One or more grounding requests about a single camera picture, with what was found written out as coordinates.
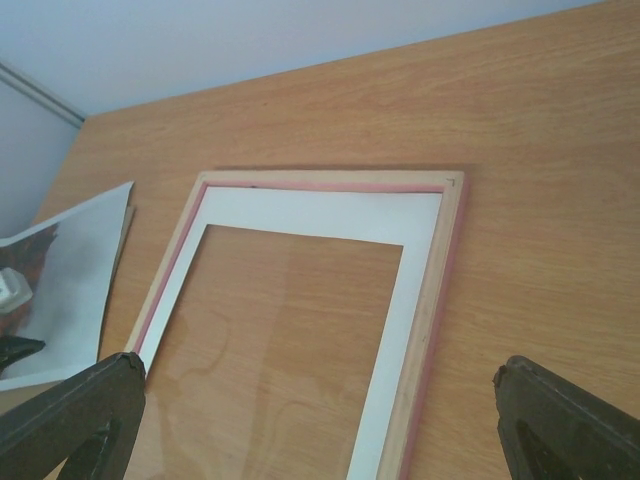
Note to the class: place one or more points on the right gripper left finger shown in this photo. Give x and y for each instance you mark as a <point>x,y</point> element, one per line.
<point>87,425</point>

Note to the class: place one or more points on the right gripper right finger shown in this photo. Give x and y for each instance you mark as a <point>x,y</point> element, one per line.
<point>549,428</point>

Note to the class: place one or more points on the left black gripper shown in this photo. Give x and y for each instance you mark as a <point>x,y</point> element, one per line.
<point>16,348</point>

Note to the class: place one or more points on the red forest photo print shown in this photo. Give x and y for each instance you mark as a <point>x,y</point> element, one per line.
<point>68,262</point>

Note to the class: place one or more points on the pink picture frame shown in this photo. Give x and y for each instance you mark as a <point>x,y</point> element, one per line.
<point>453,186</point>

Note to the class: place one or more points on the white mat board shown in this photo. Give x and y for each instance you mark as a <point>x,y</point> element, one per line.
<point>407,219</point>

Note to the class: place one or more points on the left aluminium corner post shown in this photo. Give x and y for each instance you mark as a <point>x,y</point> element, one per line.
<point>36,92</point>

